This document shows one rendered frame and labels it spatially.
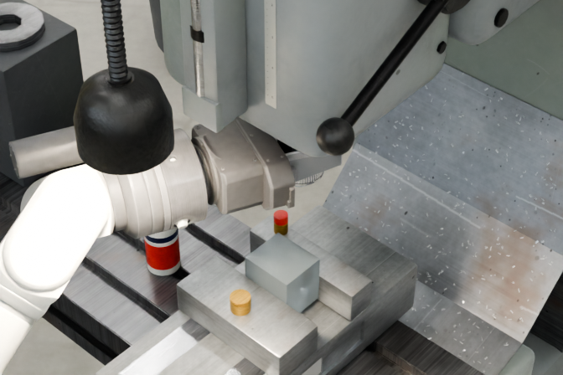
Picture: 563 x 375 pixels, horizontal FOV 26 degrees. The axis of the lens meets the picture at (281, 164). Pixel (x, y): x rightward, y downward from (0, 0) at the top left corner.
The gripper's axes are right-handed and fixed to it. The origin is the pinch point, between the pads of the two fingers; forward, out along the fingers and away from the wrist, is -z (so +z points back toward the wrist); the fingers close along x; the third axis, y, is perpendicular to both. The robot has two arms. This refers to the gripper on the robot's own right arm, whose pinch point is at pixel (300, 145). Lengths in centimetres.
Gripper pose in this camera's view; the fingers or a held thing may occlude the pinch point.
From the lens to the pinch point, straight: 116.0
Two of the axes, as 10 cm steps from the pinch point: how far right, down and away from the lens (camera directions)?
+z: -9.2, 2.5, -3.1
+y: -0.1, 7.6, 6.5
